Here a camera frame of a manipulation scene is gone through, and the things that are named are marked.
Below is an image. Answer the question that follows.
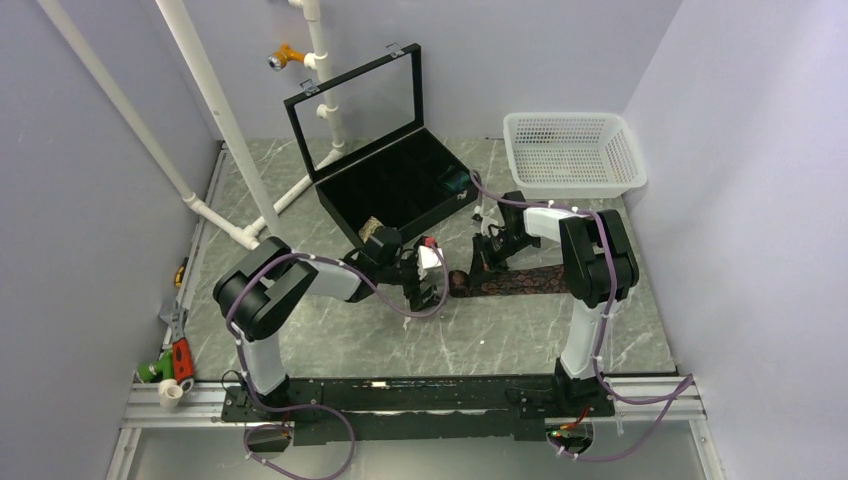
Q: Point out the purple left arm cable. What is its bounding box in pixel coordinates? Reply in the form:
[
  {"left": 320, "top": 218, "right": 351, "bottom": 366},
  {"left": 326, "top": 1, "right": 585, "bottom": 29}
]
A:
[{"left": 225, "top": 245, "right": 452, "bottom": 480}]

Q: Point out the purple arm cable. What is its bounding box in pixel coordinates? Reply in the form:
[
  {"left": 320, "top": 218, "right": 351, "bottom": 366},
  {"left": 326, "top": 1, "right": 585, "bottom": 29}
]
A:
[
  {"left": 225, "top": 245, "right": 452, "bottom": 480},
  {"left": 468, "top": 169, "right": 696, "bottom": 464}
]

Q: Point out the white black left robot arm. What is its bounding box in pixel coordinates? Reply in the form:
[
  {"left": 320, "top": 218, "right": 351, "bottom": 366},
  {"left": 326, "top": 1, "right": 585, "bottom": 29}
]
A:
[{"left": 213, "top": 227, "right": 449, "bottom": 420}]

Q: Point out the black tie storage box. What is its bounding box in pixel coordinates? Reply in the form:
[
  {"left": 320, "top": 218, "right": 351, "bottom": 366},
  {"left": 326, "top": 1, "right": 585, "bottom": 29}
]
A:
[{"left": 284, "top": 43, "right": 478, "bottom": 247}]

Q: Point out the green white pipe fitting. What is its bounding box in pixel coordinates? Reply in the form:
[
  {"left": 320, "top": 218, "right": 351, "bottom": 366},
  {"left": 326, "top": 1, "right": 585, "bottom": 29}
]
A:
[{"left": 134, "top": 349, "right": 184, "bottom": 410}]

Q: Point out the orange webcam on pipe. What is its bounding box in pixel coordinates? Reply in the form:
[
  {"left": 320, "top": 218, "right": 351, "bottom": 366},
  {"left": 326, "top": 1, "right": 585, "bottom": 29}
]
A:
[{"left": 267, "top": 44, "right": 306, "bottom": 72}]

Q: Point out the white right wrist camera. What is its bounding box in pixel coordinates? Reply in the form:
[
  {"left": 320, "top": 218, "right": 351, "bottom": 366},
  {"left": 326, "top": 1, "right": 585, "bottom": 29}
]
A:
[{"left": 472, "top": 205, "right": 497, "bottom": 230}]

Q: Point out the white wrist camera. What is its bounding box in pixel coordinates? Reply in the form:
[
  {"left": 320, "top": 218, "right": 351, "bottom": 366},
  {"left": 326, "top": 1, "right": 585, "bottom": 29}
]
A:
[
  {"left": 472, "top": 205, "right": 497, "bottom": 230},
  {"left": 416, "top": 236, "right": 443, "bottom": 276}
]

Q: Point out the navy orange paisley tie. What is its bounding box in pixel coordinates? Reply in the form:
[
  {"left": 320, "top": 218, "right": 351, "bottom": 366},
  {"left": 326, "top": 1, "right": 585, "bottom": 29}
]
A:
[{"left": 448, "top": 265, "right": 569, "bottom": 298}]

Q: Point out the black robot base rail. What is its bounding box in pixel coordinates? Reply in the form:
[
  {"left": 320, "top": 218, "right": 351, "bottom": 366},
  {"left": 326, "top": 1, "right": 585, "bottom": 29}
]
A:
[{"left": 221, "top": 374, "right": 615, "bottom": 446}]

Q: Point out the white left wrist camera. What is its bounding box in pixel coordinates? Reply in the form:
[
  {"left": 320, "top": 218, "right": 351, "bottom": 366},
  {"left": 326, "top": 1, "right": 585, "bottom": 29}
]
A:
[{"left": 416, "top": 236, "right": 443, "bottom": 276}]

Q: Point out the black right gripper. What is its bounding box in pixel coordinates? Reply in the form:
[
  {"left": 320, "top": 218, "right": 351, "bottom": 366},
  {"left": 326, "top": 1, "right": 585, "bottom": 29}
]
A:
[{"left": 466, "top": 231, "right": 537, "bottom": 290}]

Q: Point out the white pvc pipe frame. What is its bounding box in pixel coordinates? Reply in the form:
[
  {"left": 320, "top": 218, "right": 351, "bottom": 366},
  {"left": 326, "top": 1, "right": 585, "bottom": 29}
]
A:
[{"left": 36, "top": 0, "right": 349, "bottom": 252}]

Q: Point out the aluminium table frame rail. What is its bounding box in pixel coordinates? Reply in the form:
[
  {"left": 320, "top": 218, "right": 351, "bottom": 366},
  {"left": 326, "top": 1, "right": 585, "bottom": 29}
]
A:
[{"left": 105, "top": 142, "right": 730, "bottom": 480}]

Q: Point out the rolled gold tie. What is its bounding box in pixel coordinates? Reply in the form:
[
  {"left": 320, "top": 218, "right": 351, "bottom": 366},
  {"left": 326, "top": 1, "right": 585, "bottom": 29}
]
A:
[{"left": 358, "top": 216, "right": 385, "bottom": 242}]

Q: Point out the rolled teal tie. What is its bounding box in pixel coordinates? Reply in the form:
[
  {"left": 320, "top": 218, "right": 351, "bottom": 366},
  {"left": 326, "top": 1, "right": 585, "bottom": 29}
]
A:
[{"left": 438, "top": 166, "right": 472, "bottom": 194}]

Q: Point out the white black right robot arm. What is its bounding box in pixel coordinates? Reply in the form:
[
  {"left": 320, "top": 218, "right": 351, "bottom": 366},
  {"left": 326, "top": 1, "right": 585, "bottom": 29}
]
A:
[{"left": 449, "top": 191, "right": 639, "bottom": 415}]

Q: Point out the white plastic mesh basket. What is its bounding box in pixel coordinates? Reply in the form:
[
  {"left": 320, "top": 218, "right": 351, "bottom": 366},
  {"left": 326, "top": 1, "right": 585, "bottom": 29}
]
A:
[{"left": 503, "top": 112, "right": 648, "bottom": 200}]

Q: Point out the red handled clamp tool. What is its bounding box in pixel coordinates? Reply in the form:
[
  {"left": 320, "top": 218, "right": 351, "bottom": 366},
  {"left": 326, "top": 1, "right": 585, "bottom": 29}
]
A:
[{"left": 169, "top": 304, "right": 195, "bottom": 392}]

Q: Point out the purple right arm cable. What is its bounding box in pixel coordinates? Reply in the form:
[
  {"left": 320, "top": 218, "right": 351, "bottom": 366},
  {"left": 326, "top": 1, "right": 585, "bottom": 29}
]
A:
[{"left": 468, "top": 169, "right": 696, "bottom": 464}]

